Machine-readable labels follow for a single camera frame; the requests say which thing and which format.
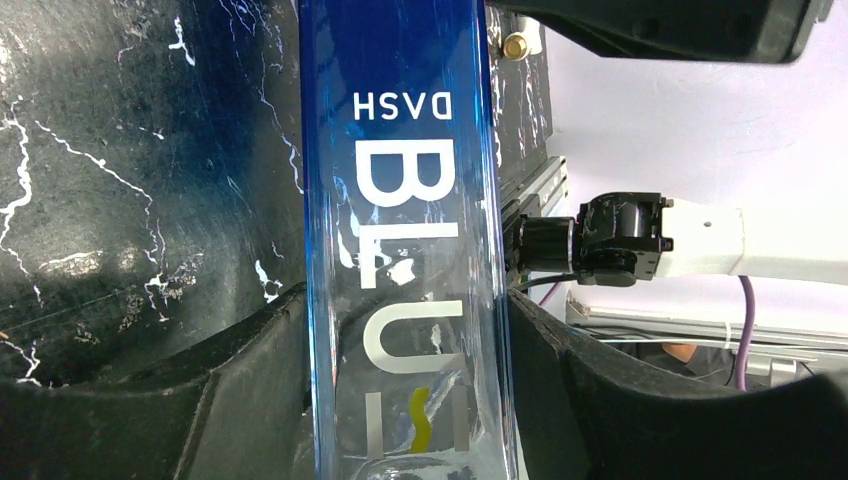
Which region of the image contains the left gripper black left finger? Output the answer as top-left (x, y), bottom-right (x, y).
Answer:
top-left (1, 284), bottom-right (313, 479)

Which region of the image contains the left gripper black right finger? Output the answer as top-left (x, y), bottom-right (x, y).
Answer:
top-left (508, 291), bottom-right (847, 479)

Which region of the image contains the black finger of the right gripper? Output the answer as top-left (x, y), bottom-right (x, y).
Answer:
top-left (495, 0), bottom-right (832, 65)

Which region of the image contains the white plastic faucet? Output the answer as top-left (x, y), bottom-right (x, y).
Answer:
top-left (501, 16), bottom-right (543, 61)

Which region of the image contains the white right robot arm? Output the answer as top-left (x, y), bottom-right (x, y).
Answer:
top-left (501, 1), bottom-right (847, 287)

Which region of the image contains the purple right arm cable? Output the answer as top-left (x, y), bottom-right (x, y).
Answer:
top-left (733, 274), bottom-right (758, 392)

